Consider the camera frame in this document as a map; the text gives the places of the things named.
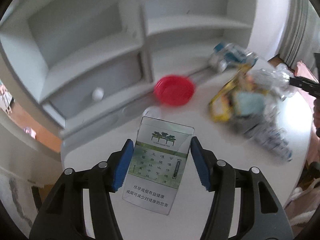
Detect grey blue wrapper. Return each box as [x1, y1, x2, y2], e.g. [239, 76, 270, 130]
[235, 115, 292, 162]

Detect white green cigarette pack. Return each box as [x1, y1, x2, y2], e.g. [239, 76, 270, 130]
[123, 116, 194, 215]

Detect clear crinkled plastic wrapper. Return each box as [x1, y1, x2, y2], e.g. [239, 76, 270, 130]
[249, 63, 297, 100]

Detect light blue paper box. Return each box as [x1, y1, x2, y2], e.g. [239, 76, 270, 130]
[232, 91, 265, 116]

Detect yellow snack bag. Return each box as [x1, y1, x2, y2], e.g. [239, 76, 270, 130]
[209, 64, 254, 122]

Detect blue white snack bag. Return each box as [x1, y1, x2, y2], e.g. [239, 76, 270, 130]
[208, 42, 258, 73]

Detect red plastic bowl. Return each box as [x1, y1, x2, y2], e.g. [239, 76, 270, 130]
[153, 75, 196, 107]

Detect grey drawer with white knob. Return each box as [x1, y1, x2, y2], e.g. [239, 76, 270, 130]
[49, 54, 143, 119]

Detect grey white desk hutch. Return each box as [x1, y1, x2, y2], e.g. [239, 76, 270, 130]
[1, 0, 258, 137]

